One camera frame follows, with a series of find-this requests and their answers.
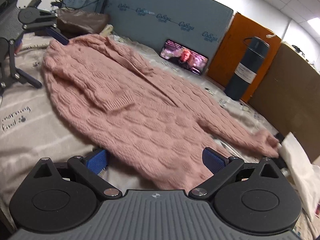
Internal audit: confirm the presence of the blue-grey foam board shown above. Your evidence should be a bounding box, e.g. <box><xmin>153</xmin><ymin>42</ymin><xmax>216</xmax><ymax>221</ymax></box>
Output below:
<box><xmin>104</xmin><ymin>0</ymin><xmax>234</xmax><ymax>61</ymax></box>

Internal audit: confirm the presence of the brown leather jacket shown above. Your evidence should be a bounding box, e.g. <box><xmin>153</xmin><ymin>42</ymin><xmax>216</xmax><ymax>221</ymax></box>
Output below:
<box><xmin>56</xmin><ymin>9</ymin><xmax>110</xmax><ymax>38</ymax></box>

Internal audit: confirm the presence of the brown cardboard box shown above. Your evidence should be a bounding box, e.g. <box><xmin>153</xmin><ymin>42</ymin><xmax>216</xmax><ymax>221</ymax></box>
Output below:
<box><xmin>249</xmin><ymin>43</ymin><xmax>319</xmax><ymax>162</ymax></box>

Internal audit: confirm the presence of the pink knitted sweater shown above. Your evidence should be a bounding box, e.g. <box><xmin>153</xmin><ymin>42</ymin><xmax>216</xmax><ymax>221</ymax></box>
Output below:
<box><xmin>42</xmin><ymin>34</ymin><xmax>278</xmax><ymax>191</ymax></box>

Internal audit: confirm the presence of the orange board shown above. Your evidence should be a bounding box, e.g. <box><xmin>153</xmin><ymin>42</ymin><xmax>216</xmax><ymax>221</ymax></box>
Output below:
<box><xmin>207</xmin><ymin>12</ymin><xmax>281</xmax><ymax>102</ymax></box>

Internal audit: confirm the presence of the dark teal vacuum bottle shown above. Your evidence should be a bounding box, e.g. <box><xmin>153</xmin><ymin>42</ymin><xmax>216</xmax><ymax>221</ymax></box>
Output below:
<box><xmin>224</xmin><ymin>36</ymin><xmax>270</xmax><ymax>101</ymax></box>

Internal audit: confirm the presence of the white folded garment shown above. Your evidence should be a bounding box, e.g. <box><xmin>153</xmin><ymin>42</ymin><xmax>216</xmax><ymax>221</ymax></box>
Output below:
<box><xmin>279</xmin><ymin>133</ymin><xmax>319</xmax><ymax>221</ymax></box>

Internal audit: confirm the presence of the grey printed bed sheet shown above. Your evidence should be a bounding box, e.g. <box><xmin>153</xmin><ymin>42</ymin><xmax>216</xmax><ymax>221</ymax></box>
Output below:
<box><xmin>1</xmin><ymin>34</ymin><xmax>319</xmax><ymax>239</ymax></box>

